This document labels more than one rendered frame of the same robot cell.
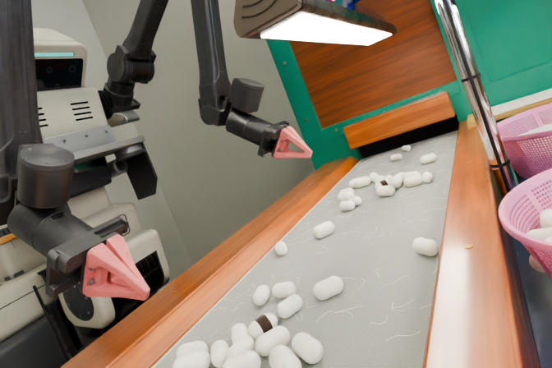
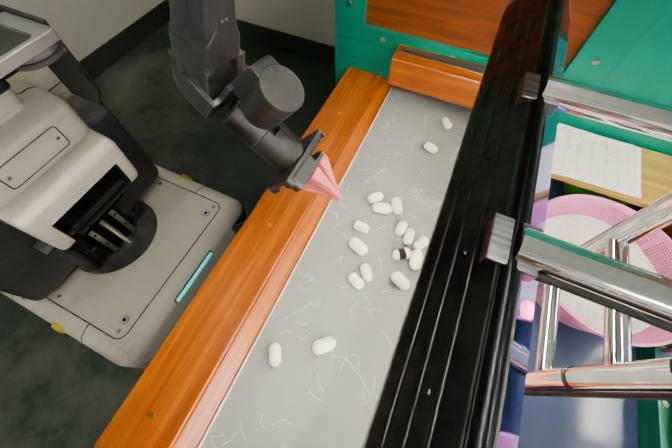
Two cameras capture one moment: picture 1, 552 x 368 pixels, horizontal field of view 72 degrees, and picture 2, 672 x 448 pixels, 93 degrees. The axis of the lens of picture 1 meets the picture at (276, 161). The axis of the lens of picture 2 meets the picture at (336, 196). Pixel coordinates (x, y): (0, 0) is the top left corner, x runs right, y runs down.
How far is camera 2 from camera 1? 66 cm
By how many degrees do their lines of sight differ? 54
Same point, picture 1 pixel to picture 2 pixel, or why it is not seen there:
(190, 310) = not seen: outside the picture
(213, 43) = not seen: outside the picture
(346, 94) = not seen: outside the picture
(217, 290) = (201, 423)
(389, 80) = (489, 21)
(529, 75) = not seen: hidden behind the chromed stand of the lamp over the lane
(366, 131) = (418, 78)
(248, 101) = (269, 122)
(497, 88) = not seen: hidden behind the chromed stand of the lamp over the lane
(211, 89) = (198, 59)
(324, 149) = (356, 50)
